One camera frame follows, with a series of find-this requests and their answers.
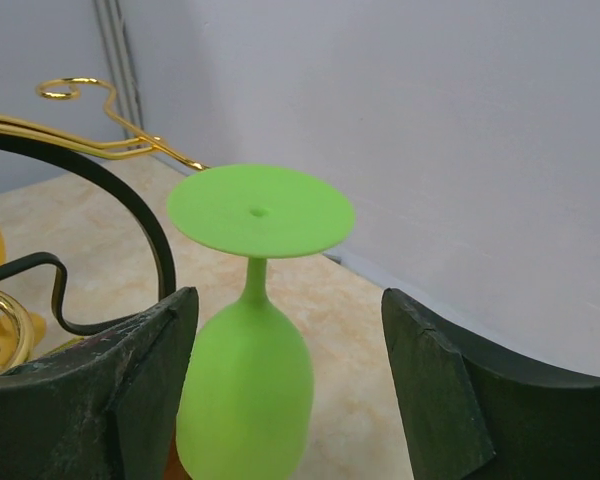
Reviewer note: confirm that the gold wire wine glass rack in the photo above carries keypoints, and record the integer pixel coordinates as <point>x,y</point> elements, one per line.
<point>111,269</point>

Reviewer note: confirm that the green wine glass hung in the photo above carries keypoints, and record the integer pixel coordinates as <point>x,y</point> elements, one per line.
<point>247,397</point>

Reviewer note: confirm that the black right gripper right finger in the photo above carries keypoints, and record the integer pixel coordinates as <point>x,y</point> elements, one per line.
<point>473,409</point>

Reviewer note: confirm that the wooden rack base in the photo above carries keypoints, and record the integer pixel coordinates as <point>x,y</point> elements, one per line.
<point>174,469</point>

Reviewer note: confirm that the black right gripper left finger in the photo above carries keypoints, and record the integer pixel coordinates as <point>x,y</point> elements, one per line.
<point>104,408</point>

